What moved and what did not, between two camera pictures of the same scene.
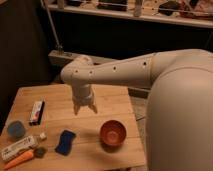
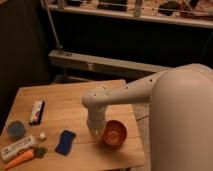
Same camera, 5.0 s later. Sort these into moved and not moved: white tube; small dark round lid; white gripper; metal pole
Moved: white gripper
Not moved: small dark round lid; metal pole; white tube
